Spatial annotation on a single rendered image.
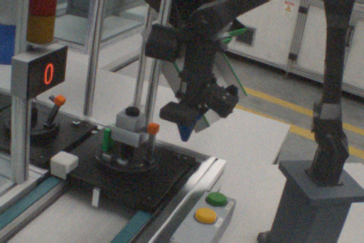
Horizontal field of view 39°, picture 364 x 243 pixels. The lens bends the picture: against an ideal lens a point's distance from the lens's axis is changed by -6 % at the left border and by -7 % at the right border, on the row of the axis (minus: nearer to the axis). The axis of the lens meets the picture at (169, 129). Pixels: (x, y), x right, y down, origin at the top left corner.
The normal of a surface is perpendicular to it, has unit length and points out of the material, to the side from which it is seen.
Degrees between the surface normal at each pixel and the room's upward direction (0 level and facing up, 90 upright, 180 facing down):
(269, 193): 0
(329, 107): 60
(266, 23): 90
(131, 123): 90
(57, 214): 0
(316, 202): 90
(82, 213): 0
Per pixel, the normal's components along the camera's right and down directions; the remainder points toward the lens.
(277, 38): -0.49, 0.30
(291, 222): -0.95, -0.02
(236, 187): 0.15, -0.89
